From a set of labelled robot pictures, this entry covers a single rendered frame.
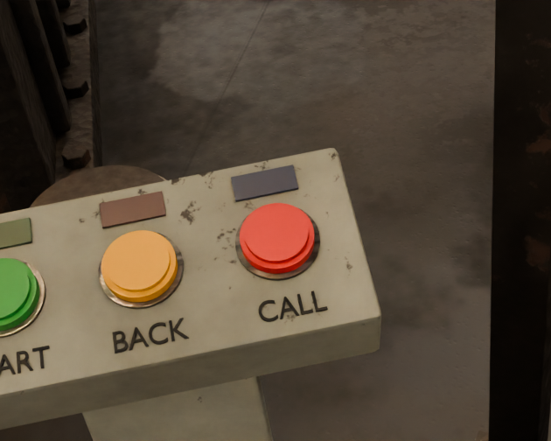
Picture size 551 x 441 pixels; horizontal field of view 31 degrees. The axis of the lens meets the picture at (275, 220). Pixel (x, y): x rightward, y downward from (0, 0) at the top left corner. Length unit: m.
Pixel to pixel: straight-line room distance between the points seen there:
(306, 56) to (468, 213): 0.52
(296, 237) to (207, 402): 0.11
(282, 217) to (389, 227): 0.92
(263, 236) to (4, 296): 0.14
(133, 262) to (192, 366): 0.06
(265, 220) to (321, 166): 0.05
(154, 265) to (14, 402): 0.10
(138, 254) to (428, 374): 0.76
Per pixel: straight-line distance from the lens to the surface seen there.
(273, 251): 0.53
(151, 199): 0.57
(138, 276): 0.53
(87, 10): 1.99
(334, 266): 0.54
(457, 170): 1.55
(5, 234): 0.58
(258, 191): 0.56
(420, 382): 1.25
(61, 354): 0.54
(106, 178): 0.75
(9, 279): 0.55
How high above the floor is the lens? 0.96
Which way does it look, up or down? 40 degrees down
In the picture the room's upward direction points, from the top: 10 degrees counter-clockwise
